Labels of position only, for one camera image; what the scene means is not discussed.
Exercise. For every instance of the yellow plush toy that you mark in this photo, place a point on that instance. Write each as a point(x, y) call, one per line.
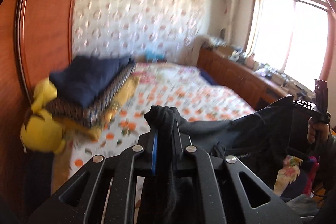
point(44, 129)

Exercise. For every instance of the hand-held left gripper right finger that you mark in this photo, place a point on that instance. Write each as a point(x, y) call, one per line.
point(183, 153)

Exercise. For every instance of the dark blue bedsheet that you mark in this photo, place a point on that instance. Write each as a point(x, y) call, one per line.
point(208, 77)

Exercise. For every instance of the navy folded garment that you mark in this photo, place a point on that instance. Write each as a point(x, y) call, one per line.
point(89, 79)

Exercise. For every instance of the circle-patterned folded garment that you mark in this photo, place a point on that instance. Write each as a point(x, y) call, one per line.
point(105, 100)

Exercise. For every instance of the black T-shirt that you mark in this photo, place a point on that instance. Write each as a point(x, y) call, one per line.
point(249, 129)

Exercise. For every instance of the person's right forearm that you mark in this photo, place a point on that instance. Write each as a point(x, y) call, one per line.
point(329, 153)

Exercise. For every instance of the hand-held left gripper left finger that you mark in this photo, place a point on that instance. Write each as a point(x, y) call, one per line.
point(155, 155)

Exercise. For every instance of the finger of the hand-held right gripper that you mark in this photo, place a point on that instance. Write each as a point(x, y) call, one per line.
point(305, 106)

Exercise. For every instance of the orange fruit print bedsheet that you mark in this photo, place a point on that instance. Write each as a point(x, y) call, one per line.
point(183, 92)

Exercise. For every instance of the wooden low cabinet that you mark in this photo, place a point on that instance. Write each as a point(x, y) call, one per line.
point(231, 74)

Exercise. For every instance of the wood-framed window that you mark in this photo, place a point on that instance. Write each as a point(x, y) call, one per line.
point(288, 35)

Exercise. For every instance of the beige window curtain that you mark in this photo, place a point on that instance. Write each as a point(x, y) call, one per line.
point(232, 3)

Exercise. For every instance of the person's right hand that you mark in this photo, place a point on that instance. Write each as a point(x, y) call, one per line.
point(321, 132)

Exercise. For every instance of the floral blanket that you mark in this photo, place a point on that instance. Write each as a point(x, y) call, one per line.
point(288, 169)

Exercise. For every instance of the circle-patterned sheer curtain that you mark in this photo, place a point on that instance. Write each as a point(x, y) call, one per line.
point(131, 16)

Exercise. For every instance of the blue box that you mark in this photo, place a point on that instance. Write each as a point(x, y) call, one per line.
point(153, 55)

